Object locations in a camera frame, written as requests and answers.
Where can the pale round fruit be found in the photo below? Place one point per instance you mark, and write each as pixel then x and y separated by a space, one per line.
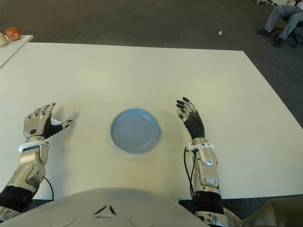
pixel 2 40

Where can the red-brown round bread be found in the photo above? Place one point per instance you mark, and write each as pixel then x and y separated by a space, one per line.
pixel 12 33

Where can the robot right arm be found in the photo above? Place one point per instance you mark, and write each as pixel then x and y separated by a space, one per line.
pixel 208 170

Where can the black office chair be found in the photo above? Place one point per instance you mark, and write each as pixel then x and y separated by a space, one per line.
pixel 294 35

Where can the seated person in jeans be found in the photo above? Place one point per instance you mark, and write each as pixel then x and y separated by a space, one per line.
pixel 277 16

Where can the white side table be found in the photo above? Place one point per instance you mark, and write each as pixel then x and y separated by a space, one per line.
pixel 11 50

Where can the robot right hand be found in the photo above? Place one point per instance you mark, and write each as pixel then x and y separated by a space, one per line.
pixel 194 123

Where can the grey robot torso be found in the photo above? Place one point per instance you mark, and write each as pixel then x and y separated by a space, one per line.
pixel 106 208

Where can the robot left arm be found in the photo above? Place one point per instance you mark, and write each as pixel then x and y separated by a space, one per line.
pixel 26 170

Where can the white charger block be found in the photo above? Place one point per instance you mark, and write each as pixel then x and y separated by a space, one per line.
pixel 66 114

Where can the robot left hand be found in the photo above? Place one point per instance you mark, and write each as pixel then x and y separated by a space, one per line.
pixel 38 124

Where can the blue round plate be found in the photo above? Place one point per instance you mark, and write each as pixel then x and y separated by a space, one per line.
pixel 135 131

